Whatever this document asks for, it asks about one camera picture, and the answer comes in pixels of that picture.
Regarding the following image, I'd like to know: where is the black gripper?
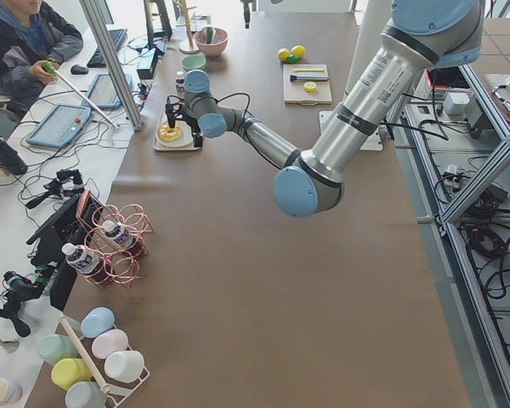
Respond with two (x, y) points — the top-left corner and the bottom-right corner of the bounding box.
(182, 108), (203, 148)
(241, 0), (253, 29)

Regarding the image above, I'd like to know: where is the white round plate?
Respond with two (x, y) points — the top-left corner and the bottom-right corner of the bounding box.
(156, 122), (191, 148)

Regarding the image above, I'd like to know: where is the glazed twisted donut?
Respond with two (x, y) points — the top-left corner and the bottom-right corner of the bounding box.
(158, 123), (183, 143)

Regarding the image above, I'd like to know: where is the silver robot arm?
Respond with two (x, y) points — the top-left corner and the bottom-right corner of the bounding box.
(183, 0), (485, 218)

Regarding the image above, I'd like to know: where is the cream rectangular tray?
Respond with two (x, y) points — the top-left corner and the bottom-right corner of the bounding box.
(153, 108), (202, 151)

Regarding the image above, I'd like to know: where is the dark drink bottle on tray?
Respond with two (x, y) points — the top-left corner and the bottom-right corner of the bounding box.
(175, 71), (185, 99)

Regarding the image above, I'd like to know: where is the steel ice scoop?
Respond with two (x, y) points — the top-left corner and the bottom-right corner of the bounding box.
(200, 25), (216, 44)

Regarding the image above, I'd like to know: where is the pink bowl with ice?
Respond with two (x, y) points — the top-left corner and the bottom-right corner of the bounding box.
(194, 27), (229, 57)

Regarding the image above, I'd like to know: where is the yellow lemon lower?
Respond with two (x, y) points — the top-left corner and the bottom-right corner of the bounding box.
(277, 48), (291, 62)

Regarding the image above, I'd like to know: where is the yellow lemon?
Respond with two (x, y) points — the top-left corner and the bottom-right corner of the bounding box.
(277, 48), (291, 62)
(291, 45), (306, 60)

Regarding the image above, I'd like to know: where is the yellow lemon upper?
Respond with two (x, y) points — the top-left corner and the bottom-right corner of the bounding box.
(291, 45), (306, 60)

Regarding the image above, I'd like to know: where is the green lime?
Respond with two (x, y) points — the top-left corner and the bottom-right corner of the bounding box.
(286, 54), (299, 64)

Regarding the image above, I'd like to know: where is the wooden mug tree stand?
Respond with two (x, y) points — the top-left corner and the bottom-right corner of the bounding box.
(173, 0), (200, 55)

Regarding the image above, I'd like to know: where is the green bowl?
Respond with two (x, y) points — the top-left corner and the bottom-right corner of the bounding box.
(181, 54), (207, 72)

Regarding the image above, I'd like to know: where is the yellow plastic knife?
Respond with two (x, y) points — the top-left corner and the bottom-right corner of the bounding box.
(292, 67), (325, 73)

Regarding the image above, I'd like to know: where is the steel muddler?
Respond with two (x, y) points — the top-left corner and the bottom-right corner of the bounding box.
(289, 73), (329, 82)

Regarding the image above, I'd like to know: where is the wooden cutting board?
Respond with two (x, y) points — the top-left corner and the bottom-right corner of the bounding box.
(282, 64), (332, 105)

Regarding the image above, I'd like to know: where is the half lemon slice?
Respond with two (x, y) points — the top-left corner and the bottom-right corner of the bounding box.
(303, 82), (317, 94)

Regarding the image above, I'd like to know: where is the blue teach pendant upper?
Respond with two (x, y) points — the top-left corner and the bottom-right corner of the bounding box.
(86, 74), (122, 110)

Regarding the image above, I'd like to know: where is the blue teach pendant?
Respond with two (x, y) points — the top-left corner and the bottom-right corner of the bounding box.
(25, 104), (92, 149)
(86, 74), (122, 110)

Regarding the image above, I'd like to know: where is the black keyboard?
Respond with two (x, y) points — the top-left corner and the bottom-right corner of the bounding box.
(86, 27), (129, 69)

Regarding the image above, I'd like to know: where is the blue teach pendant lower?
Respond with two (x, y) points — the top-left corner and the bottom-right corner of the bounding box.
(25, 104), (92, 149)

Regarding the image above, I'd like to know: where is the black computer mouse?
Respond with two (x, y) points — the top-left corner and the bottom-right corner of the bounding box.
(71, 65), (88, 75)

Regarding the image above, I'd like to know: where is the bottle in copper rack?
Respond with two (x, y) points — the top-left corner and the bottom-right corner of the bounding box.
(61, 242), (111, 286)

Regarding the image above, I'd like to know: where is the black thermos bottle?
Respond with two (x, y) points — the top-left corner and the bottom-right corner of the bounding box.
(0, 136), (28, 176)

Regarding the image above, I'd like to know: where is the seated person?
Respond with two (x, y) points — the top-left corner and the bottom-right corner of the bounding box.
(0, 1), (83, 109)

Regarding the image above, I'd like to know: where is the blue plastic cup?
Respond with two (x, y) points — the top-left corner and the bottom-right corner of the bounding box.
(81, 307), (115, 338)

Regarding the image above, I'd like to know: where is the pink plastic cup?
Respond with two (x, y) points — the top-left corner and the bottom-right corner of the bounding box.
(92, 329), (128, 360)

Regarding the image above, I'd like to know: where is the white plastic cup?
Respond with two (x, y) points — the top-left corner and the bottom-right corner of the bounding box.
(105, 350), (145, 383)

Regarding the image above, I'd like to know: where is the green plastic cup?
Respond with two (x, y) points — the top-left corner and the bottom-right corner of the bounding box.
(37, 334), (78, 366)

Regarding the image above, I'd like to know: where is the yellow plastic cup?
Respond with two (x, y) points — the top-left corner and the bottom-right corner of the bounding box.
(51, 358), (93, 390)

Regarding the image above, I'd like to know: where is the white cup rack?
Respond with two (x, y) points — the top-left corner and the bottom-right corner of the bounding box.
(59, 313), (150, 407)

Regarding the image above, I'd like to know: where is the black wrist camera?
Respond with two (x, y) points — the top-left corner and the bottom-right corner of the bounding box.
(165, 95), (183, 128)

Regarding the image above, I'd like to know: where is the copper wire bottle rack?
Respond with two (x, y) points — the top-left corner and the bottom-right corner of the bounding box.
(76, 190), (153, 289)

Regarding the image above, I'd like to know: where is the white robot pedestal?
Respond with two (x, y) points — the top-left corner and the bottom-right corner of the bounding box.
(319, 0), (396, 152)

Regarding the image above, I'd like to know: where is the aluminium frame post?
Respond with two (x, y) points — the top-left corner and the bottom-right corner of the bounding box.
(80, 0), (143, 131)

